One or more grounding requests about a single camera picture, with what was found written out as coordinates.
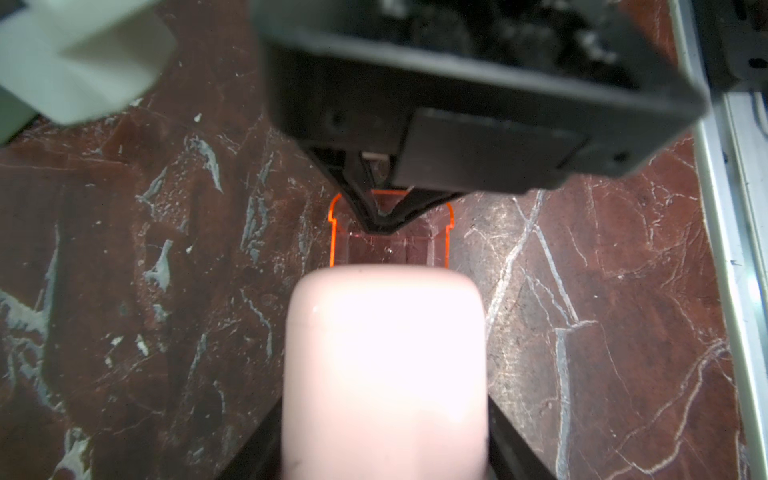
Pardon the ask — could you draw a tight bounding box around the pink transparent tray back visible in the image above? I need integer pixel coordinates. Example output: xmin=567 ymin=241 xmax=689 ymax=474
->
xmin=327 ymin=194 xmax=455 ymax=268

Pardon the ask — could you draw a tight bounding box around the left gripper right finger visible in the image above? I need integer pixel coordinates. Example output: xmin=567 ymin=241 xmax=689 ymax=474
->
xmin=488 ymin=398 xmax=556 ymax=480

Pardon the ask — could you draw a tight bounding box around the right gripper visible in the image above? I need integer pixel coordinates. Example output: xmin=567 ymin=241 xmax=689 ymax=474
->
xmin=249 ymin=1 xmax=707 ymax=235

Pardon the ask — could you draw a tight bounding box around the pink sharpener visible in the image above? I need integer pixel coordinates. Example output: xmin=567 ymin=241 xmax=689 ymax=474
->
xmin=281 ymin=265 xmax=488 ymax=479

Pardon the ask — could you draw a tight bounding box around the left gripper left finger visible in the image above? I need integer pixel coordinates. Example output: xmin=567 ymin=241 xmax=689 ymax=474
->
xmin=216 ymin=400 xmax=282 ymax=480

